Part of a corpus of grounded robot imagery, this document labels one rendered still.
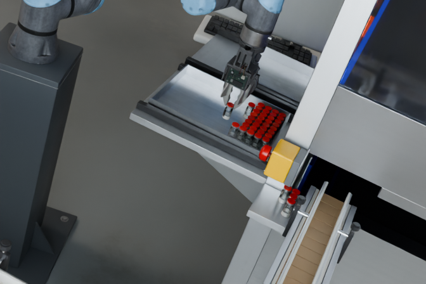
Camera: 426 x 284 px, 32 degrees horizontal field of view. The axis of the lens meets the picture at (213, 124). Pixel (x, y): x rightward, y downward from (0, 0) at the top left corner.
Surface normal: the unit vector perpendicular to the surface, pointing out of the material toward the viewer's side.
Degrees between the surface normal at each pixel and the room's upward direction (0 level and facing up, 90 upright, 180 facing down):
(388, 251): 90
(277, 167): 90
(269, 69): 0
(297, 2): 90
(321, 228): 0
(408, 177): 90
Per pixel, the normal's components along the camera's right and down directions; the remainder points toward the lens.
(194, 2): -0.60, 0.28
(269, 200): 0.29, -0.80
